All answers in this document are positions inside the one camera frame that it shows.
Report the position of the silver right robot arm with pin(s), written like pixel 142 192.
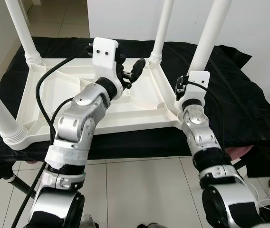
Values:
pixel 206 152

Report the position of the grey right robot foot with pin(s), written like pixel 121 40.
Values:
pixel 153 224

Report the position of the grey robot foot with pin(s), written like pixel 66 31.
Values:
pixel 88 222
pixel 153 224

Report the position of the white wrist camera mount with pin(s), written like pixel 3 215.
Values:
pixel 197 85
pixel 104 54

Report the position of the grey left robot foot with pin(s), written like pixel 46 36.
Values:
pixel 88 222

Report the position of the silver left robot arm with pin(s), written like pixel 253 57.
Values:
pixel 78 123

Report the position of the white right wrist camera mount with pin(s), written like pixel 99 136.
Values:
pixel 197 85

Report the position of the pink cloth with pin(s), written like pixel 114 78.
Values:
pixel 239 152

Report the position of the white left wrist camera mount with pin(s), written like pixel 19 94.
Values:
pixel 104 54

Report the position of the black table cloth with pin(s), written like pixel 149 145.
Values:
pixel 249 95

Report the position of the white plastic children table top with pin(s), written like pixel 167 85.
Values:
pixel 144 102

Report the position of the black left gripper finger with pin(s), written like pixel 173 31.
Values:
pixel 139 67
pixel 122 61

